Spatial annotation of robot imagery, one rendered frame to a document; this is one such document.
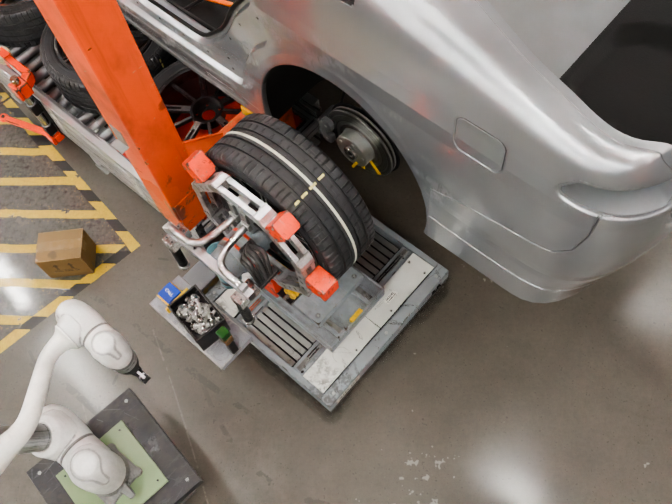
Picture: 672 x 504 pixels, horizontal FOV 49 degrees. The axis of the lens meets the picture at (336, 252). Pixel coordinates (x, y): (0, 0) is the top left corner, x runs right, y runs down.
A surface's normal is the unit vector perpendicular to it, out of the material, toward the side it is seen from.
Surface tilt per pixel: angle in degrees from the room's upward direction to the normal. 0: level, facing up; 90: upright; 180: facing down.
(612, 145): 20
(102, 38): 90
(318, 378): 0
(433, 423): 0
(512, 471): 0
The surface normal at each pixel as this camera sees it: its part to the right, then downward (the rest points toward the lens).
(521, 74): -0.18, -0.07
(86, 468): 0.00, -0.37
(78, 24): 0.75, 0.56
